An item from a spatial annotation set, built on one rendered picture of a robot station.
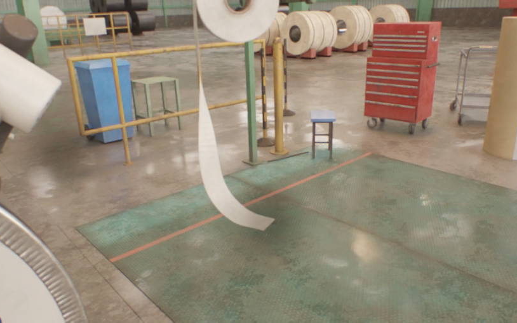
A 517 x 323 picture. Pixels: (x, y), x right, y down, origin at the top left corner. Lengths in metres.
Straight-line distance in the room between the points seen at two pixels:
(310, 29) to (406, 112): 7.80
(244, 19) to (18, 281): 0.66
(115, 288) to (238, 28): 1.96
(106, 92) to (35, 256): 4.23
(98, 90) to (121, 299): 3.06
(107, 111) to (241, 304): 3.37
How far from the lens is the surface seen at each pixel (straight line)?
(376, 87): 5.24
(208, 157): 0.84
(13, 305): 0.98
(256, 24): 0.85
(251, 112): 4.01
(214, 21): 0.83
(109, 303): 2.47
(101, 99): 5.08
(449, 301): 2.45
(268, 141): 4.68
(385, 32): 5.27
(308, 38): 12.58
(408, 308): 2.34
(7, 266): 0.94
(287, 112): 6.00
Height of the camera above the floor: 1.43
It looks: 20 degrees down
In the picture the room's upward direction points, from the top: 2 degrees counter-clockwise
